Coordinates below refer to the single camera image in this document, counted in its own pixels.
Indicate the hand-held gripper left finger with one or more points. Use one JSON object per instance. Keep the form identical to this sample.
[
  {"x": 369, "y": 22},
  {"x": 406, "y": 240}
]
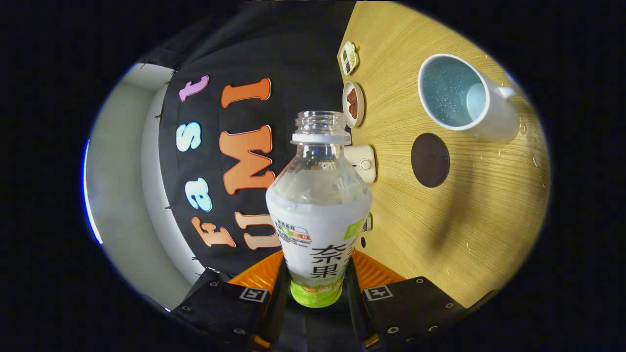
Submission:
[{"x": 279, "y": 315}]

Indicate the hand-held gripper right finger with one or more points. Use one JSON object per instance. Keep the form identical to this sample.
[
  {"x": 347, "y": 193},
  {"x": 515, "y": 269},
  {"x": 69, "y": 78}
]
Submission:
[{"x": 355, "y": 315}]

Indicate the clear juice bottle green label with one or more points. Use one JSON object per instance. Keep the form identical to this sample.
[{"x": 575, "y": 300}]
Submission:
[{"x": 318, "y": 225}]

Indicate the dark brown round coaster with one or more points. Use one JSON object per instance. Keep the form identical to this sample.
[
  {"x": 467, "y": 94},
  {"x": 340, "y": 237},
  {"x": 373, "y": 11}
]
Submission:
[{"x": 430, "y": 160}]

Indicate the white cup blue inside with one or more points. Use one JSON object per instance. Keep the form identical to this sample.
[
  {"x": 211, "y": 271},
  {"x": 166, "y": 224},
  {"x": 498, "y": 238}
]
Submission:
[{"x": 494, "y": 115}]

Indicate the wooden table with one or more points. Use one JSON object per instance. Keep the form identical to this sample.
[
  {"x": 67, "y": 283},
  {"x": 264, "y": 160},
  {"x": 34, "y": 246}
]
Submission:
[{"x": 464, "y": 220}]

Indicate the cream toaster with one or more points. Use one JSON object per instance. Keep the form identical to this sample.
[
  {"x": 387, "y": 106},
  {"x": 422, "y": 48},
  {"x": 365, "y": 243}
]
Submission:
[{"x": 364, "y": 164}]

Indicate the white round plate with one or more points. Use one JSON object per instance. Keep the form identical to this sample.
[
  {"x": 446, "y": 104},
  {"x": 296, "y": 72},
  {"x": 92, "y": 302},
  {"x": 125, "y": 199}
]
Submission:
[{"x": 361, "y": 105}]

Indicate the brown meat pieces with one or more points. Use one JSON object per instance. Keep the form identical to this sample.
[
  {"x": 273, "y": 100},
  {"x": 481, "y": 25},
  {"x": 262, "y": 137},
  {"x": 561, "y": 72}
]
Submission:
[{"x": 352, "y": 103}]

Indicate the ceiling strip light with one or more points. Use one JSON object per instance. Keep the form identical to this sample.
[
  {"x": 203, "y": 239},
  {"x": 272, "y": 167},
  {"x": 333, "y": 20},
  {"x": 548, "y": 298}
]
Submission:
[{"x": 90, "y": 205}]

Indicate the black backdrop cloth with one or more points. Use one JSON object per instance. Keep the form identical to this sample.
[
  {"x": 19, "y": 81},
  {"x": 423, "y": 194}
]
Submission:
[{"x": 293, "y": 58}]

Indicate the white divided dish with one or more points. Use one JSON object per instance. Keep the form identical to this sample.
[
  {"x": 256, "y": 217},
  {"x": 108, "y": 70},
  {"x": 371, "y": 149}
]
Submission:
[{"x": 349, "y": 57}]

